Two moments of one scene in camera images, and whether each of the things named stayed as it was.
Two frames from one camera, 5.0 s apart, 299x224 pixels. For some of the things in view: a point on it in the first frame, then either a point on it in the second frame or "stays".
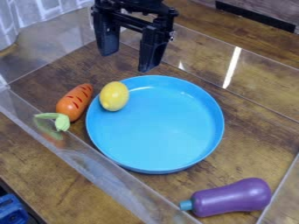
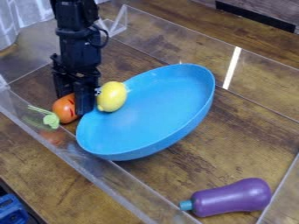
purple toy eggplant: (245, 195) stays
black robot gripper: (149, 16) -> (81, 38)
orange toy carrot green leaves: (71, 103) stays
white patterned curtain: (20, 13) stays
